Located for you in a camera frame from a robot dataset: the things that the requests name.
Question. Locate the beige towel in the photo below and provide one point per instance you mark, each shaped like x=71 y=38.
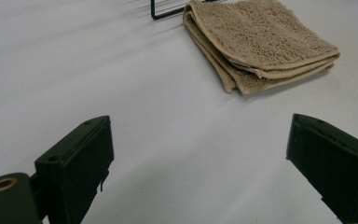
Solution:
x=254 y=40

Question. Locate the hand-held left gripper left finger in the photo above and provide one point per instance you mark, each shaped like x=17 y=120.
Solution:
x=74 y=165

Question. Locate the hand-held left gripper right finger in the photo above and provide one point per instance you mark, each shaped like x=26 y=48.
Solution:
x=332 y=161

